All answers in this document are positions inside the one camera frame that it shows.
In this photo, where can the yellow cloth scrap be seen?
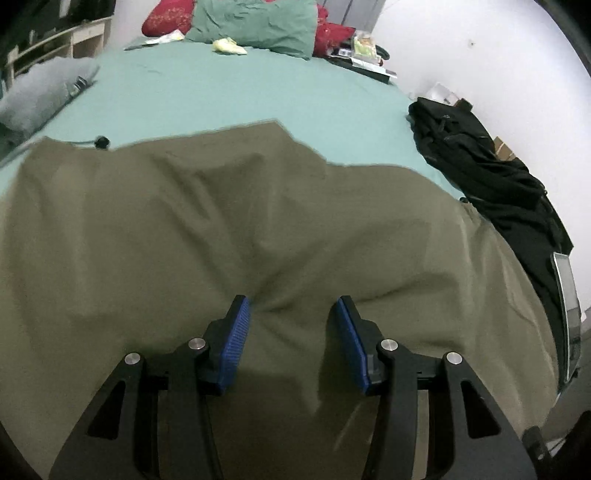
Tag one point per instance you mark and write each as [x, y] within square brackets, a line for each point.
[228, 46]

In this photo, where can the grey hoodie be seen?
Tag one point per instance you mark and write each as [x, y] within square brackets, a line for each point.
[41, 92]

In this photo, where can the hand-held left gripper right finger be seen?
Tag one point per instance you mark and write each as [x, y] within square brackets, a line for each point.
[353, 346]

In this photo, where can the olive green jacket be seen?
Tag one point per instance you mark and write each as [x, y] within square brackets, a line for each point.
[231, 221]

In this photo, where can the pile of black clothes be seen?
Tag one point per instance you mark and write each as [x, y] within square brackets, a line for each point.
[489, 170]

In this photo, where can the green pillow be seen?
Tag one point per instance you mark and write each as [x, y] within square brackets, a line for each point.
[258, 23]

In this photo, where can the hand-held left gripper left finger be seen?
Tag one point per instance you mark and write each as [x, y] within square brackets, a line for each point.
[233, 346]

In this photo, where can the green snack bag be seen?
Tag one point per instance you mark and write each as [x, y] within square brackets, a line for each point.
[365, 48]

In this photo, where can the white plastic packet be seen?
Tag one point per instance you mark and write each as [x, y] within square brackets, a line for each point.
[164, 38]

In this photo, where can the grey tablet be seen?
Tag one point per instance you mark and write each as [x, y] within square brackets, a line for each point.
[570, 314]

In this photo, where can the cardboard box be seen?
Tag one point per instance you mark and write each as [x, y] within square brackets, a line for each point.
[508, 148]

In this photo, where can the white box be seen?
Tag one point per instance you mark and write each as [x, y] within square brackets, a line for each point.
[445, 94]

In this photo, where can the grey padded headboard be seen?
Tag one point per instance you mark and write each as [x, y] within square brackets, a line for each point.
[355, 10]

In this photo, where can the light wooden desk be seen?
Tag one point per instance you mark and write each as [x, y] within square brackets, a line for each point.
[60, 41]

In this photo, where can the small red pillow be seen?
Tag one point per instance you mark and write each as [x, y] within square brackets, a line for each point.
[330, 34]

